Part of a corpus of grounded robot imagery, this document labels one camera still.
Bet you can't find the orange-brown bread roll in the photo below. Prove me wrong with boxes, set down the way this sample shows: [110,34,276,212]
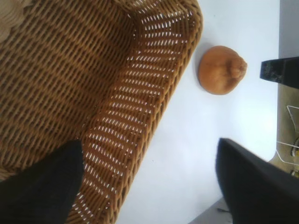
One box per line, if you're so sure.
[197,45,248,96]

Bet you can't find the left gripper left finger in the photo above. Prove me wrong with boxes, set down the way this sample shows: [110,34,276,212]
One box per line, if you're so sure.
[0,139,84,224]

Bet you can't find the white wire frame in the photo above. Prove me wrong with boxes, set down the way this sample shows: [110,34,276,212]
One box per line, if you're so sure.
[275,105,299,164]

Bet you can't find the black stand leg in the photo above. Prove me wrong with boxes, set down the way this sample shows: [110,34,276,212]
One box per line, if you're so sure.
[260,56,299,85]

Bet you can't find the brown woven wicker basket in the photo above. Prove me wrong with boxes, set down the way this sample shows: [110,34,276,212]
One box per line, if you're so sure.
[0,0,204,224]

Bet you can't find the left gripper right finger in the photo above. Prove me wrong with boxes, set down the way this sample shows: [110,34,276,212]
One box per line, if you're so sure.
[215,137,299,224]

